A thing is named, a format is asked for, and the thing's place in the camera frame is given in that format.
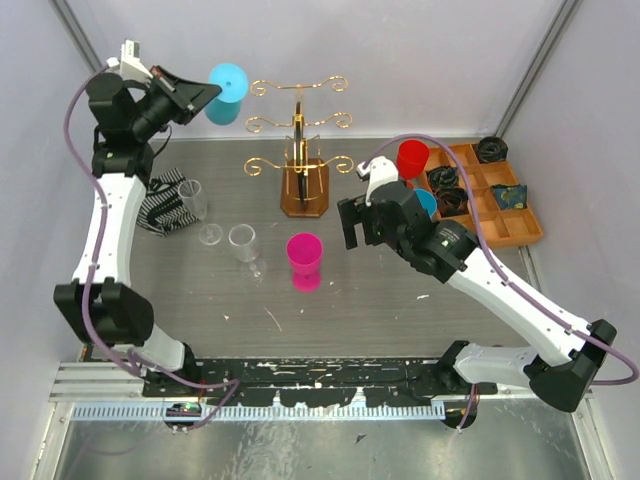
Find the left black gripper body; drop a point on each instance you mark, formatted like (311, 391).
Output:
(156, 113)

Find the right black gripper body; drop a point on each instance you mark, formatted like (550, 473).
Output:
(387, 236)

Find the light blue wine glass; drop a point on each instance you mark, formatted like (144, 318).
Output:
(234, 83)

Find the pink wine glass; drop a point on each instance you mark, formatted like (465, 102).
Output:
(304, 252)

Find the red wine glass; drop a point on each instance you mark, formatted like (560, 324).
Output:
(412, 157)

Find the clear wine glass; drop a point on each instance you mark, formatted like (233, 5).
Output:
(244, 245)
(192, 195)

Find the striped black white cloth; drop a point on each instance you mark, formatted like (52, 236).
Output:
(162, 210)

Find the wooden compartment tray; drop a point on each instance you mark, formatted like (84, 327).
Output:
(501, 227)

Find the clear wine glass front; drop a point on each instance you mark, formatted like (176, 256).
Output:
(244, 245)

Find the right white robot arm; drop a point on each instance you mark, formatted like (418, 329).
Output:
(564, 351)

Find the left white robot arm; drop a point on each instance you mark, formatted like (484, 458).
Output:
(99, 303)

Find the dark rolled tie right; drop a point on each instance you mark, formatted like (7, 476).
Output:
(452, 202)

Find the dark rolled tie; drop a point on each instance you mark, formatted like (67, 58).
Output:
(443, 177)
(452, 202)

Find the dark rolled tie left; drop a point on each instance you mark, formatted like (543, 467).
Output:
(443, 177)

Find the black rolled tie rear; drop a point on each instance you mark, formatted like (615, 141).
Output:
(491, 150)

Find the blue patterned folded tie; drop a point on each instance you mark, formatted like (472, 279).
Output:
(510, 197)

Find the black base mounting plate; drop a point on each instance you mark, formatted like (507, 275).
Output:
(323, 382)

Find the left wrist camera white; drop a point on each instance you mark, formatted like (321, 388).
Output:
(128, 65)

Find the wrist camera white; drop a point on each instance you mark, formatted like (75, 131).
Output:
(128, 65)
(377, 172)

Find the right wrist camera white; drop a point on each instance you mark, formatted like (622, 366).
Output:
(377, 172)

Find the gold wire wine glass rack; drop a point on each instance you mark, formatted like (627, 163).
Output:
(305, 181)

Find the white slotted cable duct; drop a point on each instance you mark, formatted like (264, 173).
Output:
(191, 411)

